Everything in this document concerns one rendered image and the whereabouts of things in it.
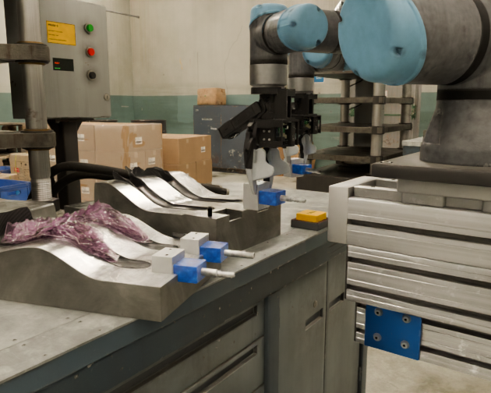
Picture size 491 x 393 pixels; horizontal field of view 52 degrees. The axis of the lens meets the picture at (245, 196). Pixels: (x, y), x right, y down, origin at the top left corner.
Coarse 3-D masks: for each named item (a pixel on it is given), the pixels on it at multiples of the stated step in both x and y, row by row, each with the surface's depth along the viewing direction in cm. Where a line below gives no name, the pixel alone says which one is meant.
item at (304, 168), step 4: (284, 160) 150; (292, 160) 148; (296, 160) 149; (300, 160) 150; (292, 164) 148; (296, 164) 148; (300, 164) 148; (304, 164) 148; (308, 164) 148; (292, 168) 148; (296, 168) 147; (300, 168) 145; (304, 168) 146; (308, 168) 145; (312, 168) 144; (288, 172) 149; (292, 172) 148; (296, 172) 147; (300, 172) 146; (304, 172) 146; (308, 172) 147; (316, 172) 142; (320, 172) 142; (288, 176) 149; (292, 176) 149; (296, 176) 150
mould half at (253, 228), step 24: (96, 192) 121; (120, 192) 116; (168, 192) 125; (144, 216) 113; (168, 216) 108; (192, 216) 105; (216, 216) 103; (264, 216) 116; (216, 240) 102; (240, 240) 109; (264, 240) 118
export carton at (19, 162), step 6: (12, 156) 597; (18, 156) 592; (24, 156) 587; (12, 162) 598; (18, 162) 592; (24, 162) 587; (12, 168) 599; (18, 168) 593; (24, 168) 587; (18, 174) 594; (24, 174) 588; (24, 180) 590; (30, 180) 585
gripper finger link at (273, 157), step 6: (270, 150) 104; (276, 150) 103; (270, 156) 104; (276, 156) 104; (270, 162) 105; (276, 162) 104; (282, 162) 103; (276, 168) 105; (282, 168) 104; (288, 168) 103; (276, 174) 105; (264, 180) 106; (270, 180) 106; (270, 186) 106
